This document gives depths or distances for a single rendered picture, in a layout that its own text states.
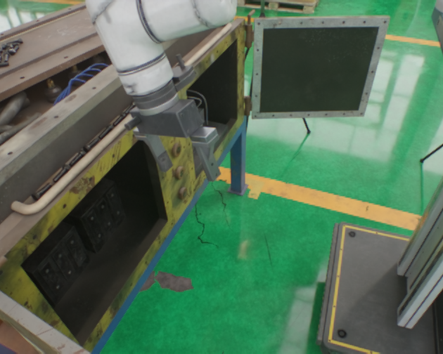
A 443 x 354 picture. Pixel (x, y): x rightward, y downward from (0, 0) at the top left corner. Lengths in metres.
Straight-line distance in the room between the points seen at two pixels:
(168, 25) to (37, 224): 0.54
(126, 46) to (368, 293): 1.53
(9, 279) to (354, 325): 1.33
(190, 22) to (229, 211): 1.97
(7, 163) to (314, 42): 1.48
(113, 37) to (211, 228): 1.87
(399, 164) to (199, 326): 1.92
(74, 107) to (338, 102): 1.49
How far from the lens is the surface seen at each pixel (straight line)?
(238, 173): 2.42
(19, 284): 0.93
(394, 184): 2.85
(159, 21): 0.56
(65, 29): 1.51
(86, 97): 1.04
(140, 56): 0.59
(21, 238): 0.87
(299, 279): 2.16
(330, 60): 1.98
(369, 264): 1.91
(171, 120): 0.62
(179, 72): 0.67
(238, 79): 1.85
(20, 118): 1.28
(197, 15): 0.54
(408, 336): 1.78
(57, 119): 0.99
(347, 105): 2.14
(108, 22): 0.59
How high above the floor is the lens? 1.83
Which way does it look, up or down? 43 degrees down
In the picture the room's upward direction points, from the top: 2 degrees counter-clockwise
